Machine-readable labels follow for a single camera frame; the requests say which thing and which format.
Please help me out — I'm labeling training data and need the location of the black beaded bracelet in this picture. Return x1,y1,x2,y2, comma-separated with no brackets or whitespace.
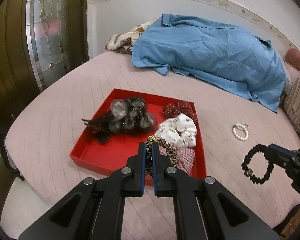
241,143,276,185

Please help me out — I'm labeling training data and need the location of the white pearl bracelet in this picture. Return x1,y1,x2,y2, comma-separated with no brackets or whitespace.
231,123,250,142

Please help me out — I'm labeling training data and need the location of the white dotted scrunchie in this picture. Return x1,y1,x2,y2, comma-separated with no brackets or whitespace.
154,113,197,148

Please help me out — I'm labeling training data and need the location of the leopard print bracelet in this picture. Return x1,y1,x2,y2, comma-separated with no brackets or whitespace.
144,134,179,178

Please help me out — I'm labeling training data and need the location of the black grey organza scrunchie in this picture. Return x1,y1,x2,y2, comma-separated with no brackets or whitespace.
109,96,157,133

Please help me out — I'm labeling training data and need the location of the red plaid scrunchie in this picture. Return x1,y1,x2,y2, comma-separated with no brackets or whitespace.
159,146,195,175

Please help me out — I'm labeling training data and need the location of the red tray box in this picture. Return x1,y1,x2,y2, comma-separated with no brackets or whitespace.
70,89,206,179

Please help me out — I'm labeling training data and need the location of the black feather hair clip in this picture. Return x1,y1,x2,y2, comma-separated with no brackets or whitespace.
82,111,114,144

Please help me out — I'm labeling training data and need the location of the blue cloth sheet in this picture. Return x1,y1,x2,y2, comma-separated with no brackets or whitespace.
132,14,287,112

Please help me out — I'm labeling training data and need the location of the red dotted scrunchie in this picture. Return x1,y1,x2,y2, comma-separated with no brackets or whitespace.
162,101,198,124

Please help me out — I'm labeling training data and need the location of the floral blanket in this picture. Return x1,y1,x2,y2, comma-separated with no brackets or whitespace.
104,18,158,55

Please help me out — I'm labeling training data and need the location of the stained glass door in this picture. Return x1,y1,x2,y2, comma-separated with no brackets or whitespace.
25,0,71,92

